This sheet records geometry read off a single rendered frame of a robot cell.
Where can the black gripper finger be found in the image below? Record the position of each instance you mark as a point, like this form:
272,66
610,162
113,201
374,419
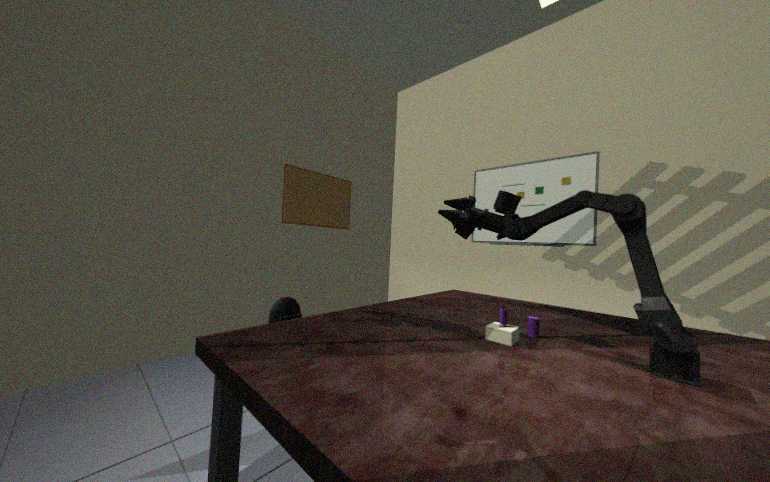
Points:
456,203
451,215

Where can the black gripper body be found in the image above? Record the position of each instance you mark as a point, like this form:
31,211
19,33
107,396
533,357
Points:
473,215

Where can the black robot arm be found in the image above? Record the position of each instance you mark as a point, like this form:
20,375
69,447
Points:
674,355

